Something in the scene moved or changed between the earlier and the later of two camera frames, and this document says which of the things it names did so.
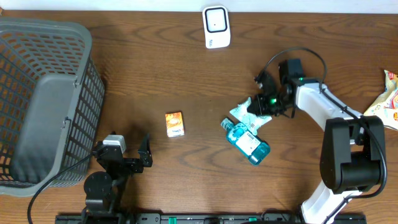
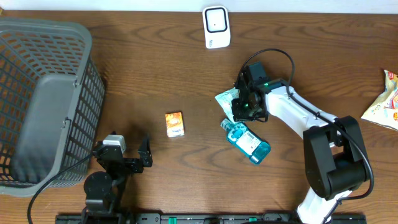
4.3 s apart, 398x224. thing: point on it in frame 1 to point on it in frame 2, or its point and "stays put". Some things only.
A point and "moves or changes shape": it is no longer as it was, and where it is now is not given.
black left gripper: x=145 y=155 stays put
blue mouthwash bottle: x=254 y=148 stays put
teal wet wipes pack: x=252 y=121 moves or changes shape
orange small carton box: x=175 y=124 stays put
